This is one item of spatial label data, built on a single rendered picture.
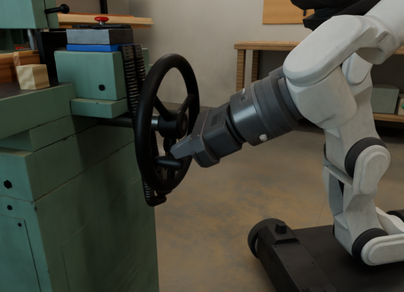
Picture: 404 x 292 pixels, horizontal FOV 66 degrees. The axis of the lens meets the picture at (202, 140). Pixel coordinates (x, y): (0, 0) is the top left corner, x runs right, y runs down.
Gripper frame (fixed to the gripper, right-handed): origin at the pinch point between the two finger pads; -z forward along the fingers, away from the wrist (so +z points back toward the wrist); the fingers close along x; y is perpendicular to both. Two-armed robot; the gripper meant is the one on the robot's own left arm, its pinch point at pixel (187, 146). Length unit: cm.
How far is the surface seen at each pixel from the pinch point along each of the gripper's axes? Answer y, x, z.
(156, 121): 2.9, 11.3, -9.0
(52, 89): 19.8, 3.9, -17.6
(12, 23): 34.8, 19.0, -27.2
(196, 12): -12, 361, -86
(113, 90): 13.3, 8.0, -10.1
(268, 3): -45, 336, -6
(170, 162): -1.1, -0.8, -4.4
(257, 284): -87, 33, -34
